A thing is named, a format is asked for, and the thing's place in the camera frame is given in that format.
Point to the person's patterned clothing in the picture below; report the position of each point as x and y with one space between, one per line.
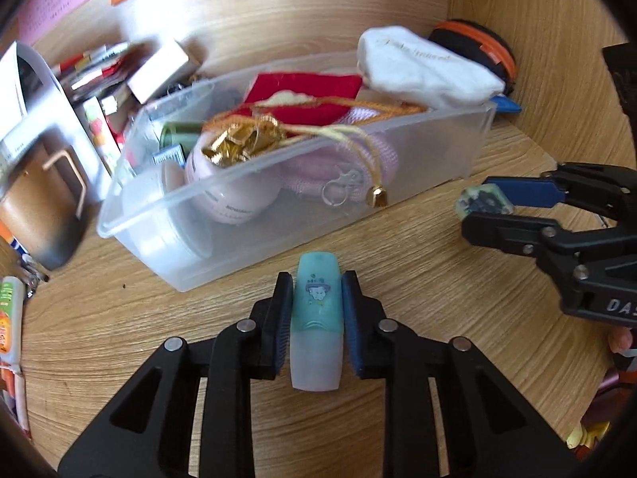
609 398

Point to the green white glue tube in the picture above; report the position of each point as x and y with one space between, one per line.
10 318

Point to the white cardboard box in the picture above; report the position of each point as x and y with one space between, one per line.
157 72

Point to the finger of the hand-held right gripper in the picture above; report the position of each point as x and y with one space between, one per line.
532 191
507 234

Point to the teal translucent tube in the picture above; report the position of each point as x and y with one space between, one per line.
317 318

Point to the brown mug with lid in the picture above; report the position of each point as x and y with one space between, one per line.
40 214

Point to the dark green bottle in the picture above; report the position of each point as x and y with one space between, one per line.
179 133

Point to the stack of books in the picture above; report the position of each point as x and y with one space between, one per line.
94 72

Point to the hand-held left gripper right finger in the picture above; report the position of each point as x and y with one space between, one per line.
351 323

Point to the black orange zip case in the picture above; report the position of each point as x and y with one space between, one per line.
487 45

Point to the person's right hand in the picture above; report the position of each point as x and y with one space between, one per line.
622 341

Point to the pink paper note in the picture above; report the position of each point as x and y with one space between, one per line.
54 0

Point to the clear plastic storage box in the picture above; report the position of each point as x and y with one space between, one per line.
308 219

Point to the wooden desktop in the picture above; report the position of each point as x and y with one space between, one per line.
448 308

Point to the clear round jar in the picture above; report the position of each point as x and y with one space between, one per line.
159 219

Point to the pink round jar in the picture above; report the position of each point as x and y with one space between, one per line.
224 194

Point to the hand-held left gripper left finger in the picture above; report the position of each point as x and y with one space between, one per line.
282 318

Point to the pink knitted cloth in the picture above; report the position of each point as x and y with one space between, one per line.
318 164

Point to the fruit print box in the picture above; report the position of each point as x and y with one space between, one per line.
102 134

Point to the white embroidered pouch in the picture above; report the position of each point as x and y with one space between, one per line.
423 69

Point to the white curved stand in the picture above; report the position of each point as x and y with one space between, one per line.
45 109

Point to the red pouch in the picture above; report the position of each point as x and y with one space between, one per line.
298 87

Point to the blue patchwork pouch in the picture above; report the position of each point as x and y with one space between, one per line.
507 104

